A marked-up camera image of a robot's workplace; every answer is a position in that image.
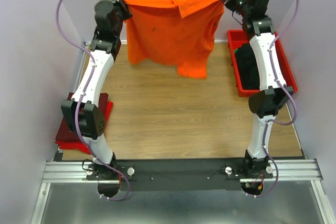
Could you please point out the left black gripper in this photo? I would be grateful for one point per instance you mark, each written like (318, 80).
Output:
(125, 9)

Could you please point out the orange t shirt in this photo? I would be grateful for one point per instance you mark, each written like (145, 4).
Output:
(178, 33)

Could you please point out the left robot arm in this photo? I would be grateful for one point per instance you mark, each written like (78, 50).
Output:
(81, 112)

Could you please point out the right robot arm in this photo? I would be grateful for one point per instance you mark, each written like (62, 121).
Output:
(273, 90)

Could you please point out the red plastic bin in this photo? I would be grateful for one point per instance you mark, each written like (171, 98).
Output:
(236, 38)

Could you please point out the black t shirt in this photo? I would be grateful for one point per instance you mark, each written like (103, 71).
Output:
(247, 67)

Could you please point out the dark red folded shirt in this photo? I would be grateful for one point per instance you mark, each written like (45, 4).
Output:
(104, 106)

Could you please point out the bright red folded shirt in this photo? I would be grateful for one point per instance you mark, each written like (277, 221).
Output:
(76, 146)

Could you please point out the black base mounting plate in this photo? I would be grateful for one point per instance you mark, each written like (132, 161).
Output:
(180, 175)

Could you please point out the aluminium extrusion rail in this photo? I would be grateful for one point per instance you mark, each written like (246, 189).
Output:
(293, 195)

